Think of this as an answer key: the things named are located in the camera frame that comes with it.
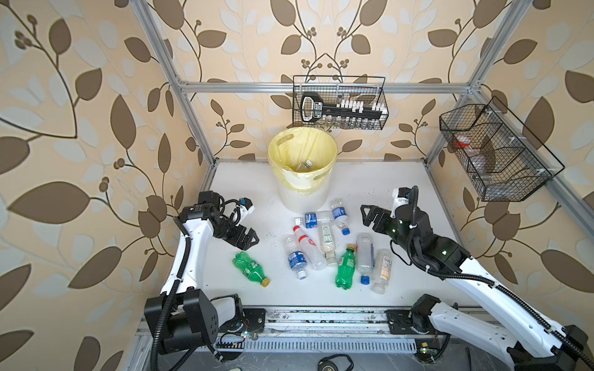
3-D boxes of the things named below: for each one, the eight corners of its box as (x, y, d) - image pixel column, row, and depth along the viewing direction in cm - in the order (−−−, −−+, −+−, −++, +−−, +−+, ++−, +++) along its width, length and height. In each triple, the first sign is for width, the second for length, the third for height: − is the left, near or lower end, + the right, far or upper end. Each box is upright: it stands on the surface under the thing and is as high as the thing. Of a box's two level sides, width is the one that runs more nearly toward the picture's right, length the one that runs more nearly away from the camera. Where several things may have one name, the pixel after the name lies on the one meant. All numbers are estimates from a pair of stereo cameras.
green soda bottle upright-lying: (335, 287, 82) (336, 283, 79) (338, 248, 92) (339, 242, 88) (352, 290, 82) (355, 286, 78) (353, 250, 91) (356, 245, 88)
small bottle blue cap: (333, 235, 96) (334, 229, 92) (330, 204, 106) (331, 198, 102) (348, 235, 96) (350, 229, 92) (344, 204, 106) (345, 198, 102)
